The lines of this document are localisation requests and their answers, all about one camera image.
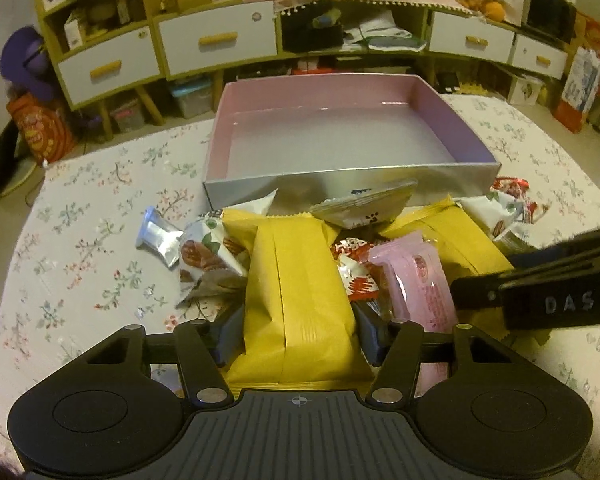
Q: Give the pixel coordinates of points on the wooden cabinet with white drawers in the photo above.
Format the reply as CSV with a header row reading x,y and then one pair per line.
x,y
100,48

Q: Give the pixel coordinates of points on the red paper bag at right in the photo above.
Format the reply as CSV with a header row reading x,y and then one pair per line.
x,y
580,90

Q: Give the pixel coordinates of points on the white brown triangular snack pack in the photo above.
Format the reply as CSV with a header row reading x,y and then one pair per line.
x,y
499,215

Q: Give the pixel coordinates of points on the red and white candy bag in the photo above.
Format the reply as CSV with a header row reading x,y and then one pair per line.
x,y
351,256

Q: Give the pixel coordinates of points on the pink and silver cardboard box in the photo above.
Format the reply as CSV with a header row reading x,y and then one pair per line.
x,y
314,137

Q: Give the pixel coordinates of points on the orange red gift bag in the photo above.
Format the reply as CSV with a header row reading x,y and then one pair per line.
x,y
45,126

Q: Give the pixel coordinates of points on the large yellow snack pack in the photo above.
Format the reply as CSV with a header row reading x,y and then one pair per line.
x,y
299,327

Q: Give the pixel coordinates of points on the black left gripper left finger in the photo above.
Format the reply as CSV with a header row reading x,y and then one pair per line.
x,y
204,349

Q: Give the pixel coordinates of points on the white long snack packet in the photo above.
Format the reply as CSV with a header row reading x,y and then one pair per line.
x,y
363,209

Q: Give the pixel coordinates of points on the gold foil snack bar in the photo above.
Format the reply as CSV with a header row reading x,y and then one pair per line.
x,y
214,283

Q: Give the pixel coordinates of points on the purple plush toy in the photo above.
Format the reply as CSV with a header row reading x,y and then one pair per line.
x,y
25,63

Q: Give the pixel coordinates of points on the white pecan kernel bag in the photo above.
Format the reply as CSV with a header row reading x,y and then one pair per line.
x,y
206,249

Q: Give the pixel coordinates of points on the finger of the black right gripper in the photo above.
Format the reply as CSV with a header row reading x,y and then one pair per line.
x,y
577,245
481,292

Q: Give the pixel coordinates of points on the small silver foil packet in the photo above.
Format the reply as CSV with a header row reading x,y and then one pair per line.
x,y
160,236

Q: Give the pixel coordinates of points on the pink snack packet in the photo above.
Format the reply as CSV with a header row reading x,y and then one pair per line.
x,y
416,284

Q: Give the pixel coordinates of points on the black microwave oven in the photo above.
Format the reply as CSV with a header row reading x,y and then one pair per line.
x,y
550,18

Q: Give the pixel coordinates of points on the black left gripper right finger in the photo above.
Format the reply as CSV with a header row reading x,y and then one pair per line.
x,y
394,350

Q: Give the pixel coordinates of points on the floral tablecloth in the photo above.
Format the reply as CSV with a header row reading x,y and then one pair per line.
x,y
71,274

